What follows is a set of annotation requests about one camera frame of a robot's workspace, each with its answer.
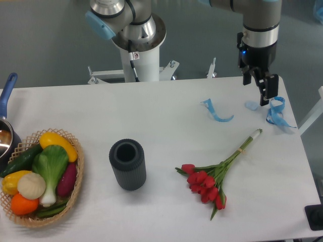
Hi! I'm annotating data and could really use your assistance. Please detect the green bok choy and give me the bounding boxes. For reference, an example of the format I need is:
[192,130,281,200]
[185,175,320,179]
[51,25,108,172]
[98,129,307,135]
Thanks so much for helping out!
[32,145,69,208]

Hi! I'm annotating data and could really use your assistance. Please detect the blue ribbon tangle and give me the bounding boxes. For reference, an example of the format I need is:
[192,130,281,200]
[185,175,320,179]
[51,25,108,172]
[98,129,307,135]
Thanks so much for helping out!
[266,96,297,130]

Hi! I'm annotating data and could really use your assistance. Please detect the curled blue strip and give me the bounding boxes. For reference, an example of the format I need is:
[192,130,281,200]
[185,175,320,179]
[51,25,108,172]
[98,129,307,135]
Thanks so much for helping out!
[201,98,234,123]

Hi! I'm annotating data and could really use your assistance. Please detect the light blue small cap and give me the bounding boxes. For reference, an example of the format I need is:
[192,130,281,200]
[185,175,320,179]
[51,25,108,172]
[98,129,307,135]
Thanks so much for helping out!
[245,101,259,111]

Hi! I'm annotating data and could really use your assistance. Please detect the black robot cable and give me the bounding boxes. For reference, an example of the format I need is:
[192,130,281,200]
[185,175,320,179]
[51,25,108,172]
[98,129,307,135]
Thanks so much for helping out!
[127,39,140,83]

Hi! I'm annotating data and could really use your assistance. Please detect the cream white garlic bulb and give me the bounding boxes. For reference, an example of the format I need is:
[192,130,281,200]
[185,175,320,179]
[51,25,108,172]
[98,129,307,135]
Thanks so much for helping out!
[17,172,46,200]

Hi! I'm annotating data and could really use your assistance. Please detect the yellow bell pepper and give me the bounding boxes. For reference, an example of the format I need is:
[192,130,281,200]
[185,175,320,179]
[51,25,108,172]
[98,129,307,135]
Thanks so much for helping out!
[2,170,32,196]

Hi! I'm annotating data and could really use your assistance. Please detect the dark green cucumber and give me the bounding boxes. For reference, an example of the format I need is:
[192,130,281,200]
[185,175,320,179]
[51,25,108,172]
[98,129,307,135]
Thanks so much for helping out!
[1,144,43,178]

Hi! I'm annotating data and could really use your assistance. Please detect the blue handled saucepan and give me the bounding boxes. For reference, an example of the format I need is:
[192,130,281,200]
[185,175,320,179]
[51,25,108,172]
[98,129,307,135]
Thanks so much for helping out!
[1,73,21,171]

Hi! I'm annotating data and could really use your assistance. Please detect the woven wicker basket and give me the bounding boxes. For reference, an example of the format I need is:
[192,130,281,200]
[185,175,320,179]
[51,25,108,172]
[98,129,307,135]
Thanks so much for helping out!
[1,128,84,228]

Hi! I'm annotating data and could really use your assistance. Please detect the orange fruit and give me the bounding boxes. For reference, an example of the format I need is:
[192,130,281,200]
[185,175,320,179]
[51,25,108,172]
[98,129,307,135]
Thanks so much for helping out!
[11,193,39,215]

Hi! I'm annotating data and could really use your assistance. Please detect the black device at edge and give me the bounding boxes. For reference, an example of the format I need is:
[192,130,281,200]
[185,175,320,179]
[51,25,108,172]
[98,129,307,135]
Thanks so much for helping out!
[304,204,323,231]

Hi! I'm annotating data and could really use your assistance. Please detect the purple sweet potato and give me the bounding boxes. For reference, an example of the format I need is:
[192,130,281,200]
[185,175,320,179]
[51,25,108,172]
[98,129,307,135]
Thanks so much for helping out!
[57,163,77,197]

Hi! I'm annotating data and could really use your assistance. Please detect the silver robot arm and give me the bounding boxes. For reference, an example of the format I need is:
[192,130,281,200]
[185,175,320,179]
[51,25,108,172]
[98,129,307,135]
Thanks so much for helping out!
[85,1,282,106]

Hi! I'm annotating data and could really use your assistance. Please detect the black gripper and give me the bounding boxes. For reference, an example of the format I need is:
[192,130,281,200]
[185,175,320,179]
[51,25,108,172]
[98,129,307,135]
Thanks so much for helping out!
[237,32,279,106]

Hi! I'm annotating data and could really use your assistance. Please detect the dark grey ribbed vase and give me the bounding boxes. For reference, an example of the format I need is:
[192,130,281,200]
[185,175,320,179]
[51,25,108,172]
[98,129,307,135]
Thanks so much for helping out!
[109,139,146,191]

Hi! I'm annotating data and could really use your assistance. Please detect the green bean pods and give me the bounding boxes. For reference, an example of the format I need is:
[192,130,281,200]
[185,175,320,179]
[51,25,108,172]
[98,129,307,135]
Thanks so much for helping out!
[35,200,68,219]

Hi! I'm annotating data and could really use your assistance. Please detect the white frame at right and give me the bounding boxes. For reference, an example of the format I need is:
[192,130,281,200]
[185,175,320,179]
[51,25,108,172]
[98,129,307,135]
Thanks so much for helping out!
[298,86,322,136]

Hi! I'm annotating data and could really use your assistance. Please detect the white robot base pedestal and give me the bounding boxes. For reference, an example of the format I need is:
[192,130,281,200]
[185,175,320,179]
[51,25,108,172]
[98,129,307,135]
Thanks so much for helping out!
[86,12,180,83]

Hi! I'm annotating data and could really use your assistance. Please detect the red tulip bouquet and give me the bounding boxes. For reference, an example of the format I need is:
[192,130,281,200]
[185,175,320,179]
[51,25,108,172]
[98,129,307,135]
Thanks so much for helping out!
[175,129,263,220]

